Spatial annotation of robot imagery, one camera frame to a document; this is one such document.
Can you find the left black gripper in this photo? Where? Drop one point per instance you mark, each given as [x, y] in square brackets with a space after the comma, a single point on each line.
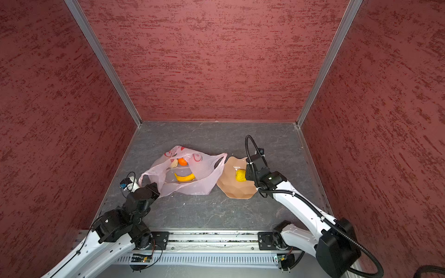
[156, 193]

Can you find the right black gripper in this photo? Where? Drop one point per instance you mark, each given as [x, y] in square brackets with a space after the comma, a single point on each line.
[248, 173]

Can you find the yellow fake lemon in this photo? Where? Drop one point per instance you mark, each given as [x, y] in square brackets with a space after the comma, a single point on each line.
[240, 175]

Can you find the peach scalloped plate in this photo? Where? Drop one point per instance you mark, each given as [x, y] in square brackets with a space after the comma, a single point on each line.
[229, 184]

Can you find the pink plastic shopping bag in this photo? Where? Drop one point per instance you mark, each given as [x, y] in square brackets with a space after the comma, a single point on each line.
[206, 168]

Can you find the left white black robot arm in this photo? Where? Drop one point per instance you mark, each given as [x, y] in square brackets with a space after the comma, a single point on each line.
[112, 235]

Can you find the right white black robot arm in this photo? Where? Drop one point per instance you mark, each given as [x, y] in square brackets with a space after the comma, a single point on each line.
[334, 258]

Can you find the cream fake pear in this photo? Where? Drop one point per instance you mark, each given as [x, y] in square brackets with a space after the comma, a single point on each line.
[174, 163]

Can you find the yellow fake banana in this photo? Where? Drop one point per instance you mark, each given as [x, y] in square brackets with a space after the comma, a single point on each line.
[184, 179]

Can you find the orange fake tangerine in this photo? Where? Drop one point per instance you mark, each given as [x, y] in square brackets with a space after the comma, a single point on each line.
[182, 162]

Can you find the left small circuit board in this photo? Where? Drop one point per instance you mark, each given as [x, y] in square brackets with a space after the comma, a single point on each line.
[141, 258]

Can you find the small circuit board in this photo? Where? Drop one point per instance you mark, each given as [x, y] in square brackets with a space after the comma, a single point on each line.
[141, 258]
[282, 259]

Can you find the right small circuit board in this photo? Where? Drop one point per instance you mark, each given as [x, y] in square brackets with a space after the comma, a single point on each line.
[282, 259]

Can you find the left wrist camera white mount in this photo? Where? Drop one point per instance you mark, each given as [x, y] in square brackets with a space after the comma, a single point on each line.
[129, 184]

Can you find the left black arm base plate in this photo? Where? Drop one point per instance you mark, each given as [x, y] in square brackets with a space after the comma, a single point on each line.
[156, 240]

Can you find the white slotted cable duct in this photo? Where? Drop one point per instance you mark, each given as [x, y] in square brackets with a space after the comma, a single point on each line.
[266, 260]

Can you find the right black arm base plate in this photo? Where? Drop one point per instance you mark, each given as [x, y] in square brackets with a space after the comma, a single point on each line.
[268, 241]

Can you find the aluminium front rail frame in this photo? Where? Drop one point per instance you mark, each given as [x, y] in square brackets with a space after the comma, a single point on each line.
[240, 241]

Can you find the right aluminium corner post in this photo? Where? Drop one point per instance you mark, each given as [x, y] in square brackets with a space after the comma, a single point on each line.
[343, 28]

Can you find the aluminium corner post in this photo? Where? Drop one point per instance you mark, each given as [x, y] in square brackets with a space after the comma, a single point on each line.
[343, 28]
[81, 20]

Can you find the black corrugated hose corner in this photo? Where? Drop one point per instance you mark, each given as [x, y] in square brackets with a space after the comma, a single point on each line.
[429, 269]

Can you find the left aluminium corner post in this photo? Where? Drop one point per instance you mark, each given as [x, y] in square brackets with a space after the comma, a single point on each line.
[81, 20]

